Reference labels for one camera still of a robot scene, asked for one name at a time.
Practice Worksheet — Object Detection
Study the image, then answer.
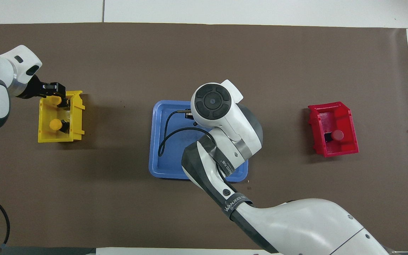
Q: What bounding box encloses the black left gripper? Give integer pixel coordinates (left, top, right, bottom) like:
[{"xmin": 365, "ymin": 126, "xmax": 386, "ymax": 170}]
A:
[{"xmin": 16, "ymin": 76, "xmax": 67, "ymax": 100}]

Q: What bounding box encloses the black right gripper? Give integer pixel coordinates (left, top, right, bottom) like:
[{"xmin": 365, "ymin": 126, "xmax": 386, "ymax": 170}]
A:
[{"xmin": 184, "ymin": 110, "xmax": 197, "ymax": 127}]

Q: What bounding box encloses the yellow push button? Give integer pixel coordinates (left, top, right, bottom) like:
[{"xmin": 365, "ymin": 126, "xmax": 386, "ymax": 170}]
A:
[
  {"xmin": 48, "ymin": 95, "xmax": 70, "ymax": 108},
  {"xmin": 49, "ymin": 119, "xmax": 70, "ymax": 134}
]

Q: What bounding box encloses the red push button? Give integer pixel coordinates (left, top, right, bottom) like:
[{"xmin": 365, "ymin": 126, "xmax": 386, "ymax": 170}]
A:
[{"xmin": 324, "ymin": 130, "xmax": 344, "ymax": 143}]

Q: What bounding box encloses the blue plastic tray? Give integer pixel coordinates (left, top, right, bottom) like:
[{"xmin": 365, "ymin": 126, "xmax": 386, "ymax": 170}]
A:
[{"xmin": 149, "ymin": 100, "xmax": 249, "ymax": 182}]

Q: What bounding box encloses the yellow plastic parts bin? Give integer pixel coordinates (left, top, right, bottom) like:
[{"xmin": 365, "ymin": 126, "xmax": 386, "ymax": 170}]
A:
[{"xmin": 38, "ymin": 91, "xmax": 85, "ymax": 143}]

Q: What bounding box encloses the brown paper table mat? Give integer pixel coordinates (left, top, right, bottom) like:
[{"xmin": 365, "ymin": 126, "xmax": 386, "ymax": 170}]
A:
[{"xmin": 0, "ymin": 22, "xmax": 408, "ymax": 252}]

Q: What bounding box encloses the red plastic parts bin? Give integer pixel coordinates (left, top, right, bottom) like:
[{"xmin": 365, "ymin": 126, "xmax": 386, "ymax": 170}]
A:
[{"xmin": 308, "ymin": 102, "xmax": 359, "ymax": 158}]

